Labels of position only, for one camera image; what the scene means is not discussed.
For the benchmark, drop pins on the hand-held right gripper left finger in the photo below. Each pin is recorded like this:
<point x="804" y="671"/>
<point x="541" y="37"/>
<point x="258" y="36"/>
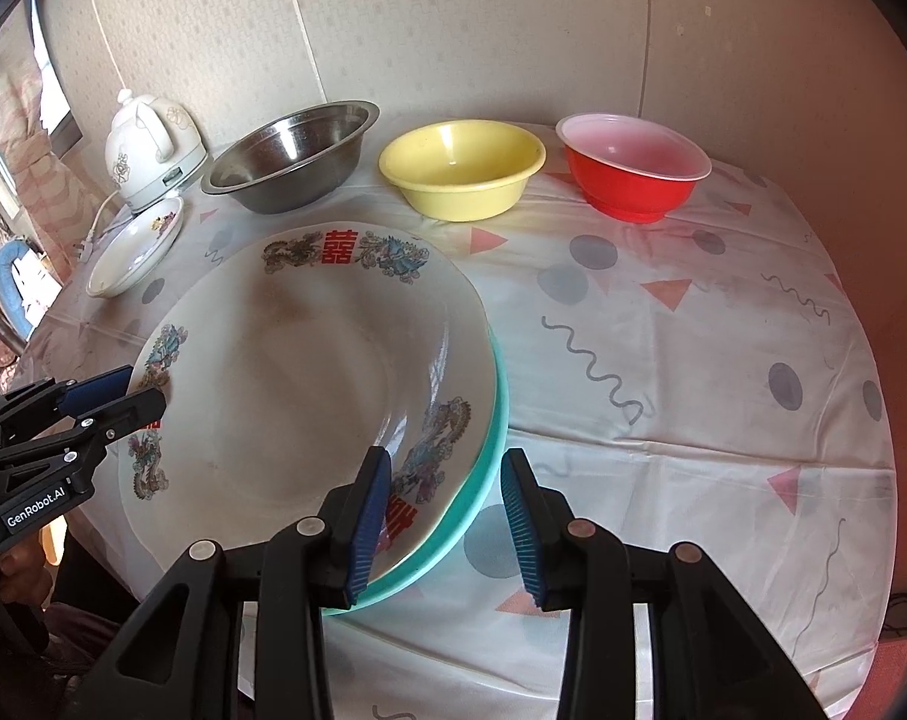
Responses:
<point x="369" y="521"/>

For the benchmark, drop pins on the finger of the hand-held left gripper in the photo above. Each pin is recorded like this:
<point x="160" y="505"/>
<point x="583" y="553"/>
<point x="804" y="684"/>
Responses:
<point x="100" y="386"/>
<point x="134" y="409"/>

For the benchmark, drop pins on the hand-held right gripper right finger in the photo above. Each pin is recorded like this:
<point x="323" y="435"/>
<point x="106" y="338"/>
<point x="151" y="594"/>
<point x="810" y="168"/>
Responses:
<point x="521" y="521"/>

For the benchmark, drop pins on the teal plate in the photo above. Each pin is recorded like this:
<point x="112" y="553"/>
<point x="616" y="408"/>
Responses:
<point x="470" y="510"/>

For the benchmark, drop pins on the small white floral plate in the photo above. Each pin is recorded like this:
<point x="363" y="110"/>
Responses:
<point x="127" y="255"/>

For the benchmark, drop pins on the large decorated white plate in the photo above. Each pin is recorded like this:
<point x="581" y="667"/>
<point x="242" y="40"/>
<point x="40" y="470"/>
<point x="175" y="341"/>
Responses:
<point x="273" y="390"/>

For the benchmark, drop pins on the stainless steel bowl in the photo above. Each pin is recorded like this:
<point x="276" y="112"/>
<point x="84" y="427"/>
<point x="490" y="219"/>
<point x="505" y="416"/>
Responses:
<point x="288" y="157"/>

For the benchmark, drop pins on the yellow plate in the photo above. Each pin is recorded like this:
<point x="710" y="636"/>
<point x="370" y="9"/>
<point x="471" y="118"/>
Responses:
<point x="461" y="169"/>

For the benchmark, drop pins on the person's left hand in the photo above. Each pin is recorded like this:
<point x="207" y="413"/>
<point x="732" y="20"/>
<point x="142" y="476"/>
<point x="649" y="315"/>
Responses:
<point x="19" y="566"/>

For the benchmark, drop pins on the blue chair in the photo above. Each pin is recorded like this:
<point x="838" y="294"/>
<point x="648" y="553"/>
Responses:
<point x="14" y="281"/>

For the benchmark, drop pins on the white power plug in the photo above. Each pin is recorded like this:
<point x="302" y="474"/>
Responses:
<point x="87" y="249"/>

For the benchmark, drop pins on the kettle base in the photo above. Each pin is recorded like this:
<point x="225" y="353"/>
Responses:
<point x="175" y="180"/>

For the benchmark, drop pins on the white floral electric kettle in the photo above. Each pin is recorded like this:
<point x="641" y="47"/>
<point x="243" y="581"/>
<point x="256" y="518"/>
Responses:
<point x="142" y="142"/>

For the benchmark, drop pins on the pink white curtain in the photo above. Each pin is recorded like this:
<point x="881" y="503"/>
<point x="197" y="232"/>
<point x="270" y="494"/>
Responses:
<point x="10" y="135"/>

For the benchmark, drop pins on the window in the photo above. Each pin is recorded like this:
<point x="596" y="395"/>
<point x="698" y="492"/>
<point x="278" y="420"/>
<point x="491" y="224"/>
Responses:
<point x="59" y="101"/>

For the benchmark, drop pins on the red plastic cup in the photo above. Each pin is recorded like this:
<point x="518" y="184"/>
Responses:
<point x="633" y="195"/>

